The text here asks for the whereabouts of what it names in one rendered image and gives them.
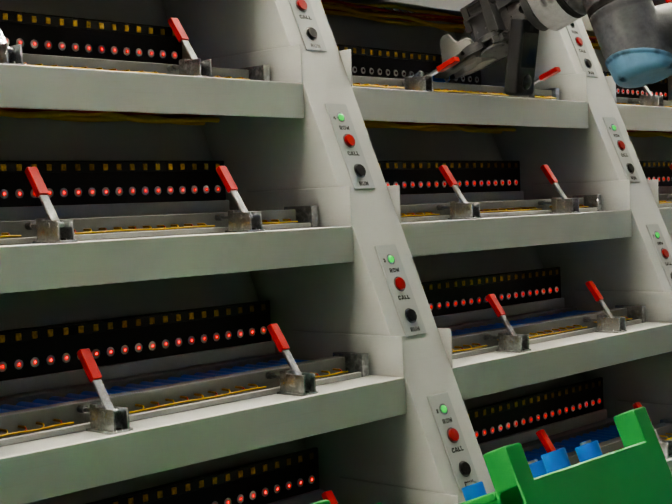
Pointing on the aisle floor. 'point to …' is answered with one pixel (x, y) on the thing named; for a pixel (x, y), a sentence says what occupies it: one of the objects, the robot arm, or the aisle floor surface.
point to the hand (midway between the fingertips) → (446, 77)
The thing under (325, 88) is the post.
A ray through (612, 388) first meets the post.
